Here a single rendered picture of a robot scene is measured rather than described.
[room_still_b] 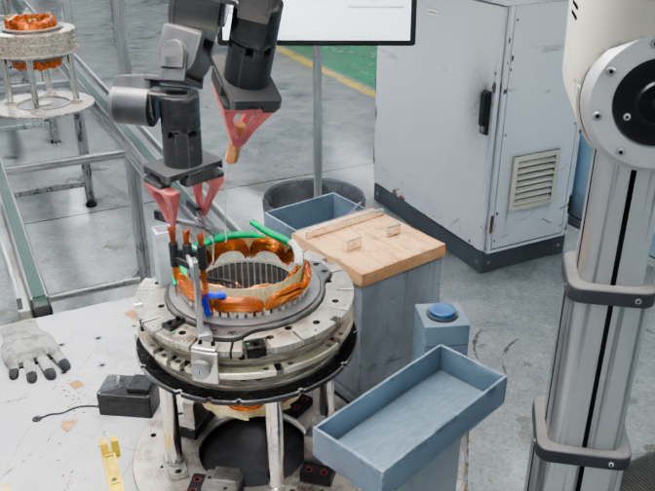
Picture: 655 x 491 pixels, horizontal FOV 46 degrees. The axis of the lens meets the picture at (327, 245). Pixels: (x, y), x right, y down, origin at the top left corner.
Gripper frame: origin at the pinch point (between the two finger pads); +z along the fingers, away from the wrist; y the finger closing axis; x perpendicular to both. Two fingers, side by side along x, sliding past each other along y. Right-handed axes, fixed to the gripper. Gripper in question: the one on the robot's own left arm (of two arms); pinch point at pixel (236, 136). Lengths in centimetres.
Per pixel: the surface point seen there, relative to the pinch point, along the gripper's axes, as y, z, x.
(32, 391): -12, 67, -27
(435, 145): -166, 138, 159
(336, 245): -5.6, 28.8, 23.5
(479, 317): -81, 159, 147
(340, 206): -24, 37, 33
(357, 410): 33.5, 17.2, 9.0
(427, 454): 42.4, 14.5, 13.9
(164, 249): 0.4, 19.8, -8.2
